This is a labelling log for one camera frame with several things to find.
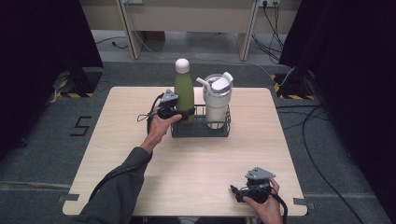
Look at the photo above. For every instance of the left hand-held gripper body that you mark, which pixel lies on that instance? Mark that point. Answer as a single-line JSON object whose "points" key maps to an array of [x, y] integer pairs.
{"points": [[168, 109]]}

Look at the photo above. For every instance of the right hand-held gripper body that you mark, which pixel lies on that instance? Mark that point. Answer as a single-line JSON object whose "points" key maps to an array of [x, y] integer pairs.
{"points": [[258, 188]]}

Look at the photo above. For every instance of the green bottle with white cap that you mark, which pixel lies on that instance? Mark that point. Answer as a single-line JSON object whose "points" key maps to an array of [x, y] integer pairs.
{"points": [[183, 90]]}

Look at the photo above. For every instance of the white tumbler with straw lid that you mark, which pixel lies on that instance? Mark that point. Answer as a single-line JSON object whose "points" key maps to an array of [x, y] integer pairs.
{"points": [[216, 102]]}

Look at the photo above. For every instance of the person's left hand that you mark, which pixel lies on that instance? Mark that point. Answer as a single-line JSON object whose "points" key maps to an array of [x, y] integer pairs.
{"points": [[158, 129]]}

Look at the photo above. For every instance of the person's right hand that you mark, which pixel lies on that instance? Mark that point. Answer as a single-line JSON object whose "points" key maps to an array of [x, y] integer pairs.
{"points": [[269, 210]]}

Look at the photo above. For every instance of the grey tape piece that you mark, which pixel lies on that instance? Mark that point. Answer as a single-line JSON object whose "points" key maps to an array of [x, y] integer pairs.
{"points": [[302, 202], [71, 197]]}

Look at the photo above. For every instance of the black stand base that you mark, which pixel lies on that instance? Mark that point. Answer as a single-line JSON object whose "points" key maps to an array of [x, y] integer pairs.
{"points": [[85, 81], [294, 85]]}

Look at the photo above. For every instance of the beige wooden desk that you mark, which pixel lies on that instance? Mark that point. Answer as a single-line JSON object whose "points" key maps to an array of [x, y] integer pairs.
{"points": [[190, 15]]}

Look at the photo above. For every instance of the yellow black hazard tape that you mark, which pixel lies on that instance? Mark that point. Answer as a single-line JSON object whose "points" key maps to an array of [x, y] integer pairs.
{"points": [[73, 95], [295, 96]]}

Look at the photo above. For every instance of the black curtain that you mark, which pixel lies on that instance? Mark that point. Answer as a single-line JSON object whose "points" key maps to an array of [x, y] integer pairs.
{"points": [[351, 77], [37, 62]]}

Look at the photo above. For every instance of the white wall power outlet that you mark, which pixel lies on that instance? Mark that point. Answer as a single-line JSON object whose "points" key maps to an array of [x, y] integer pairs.
{"points": [[269, 2]]}

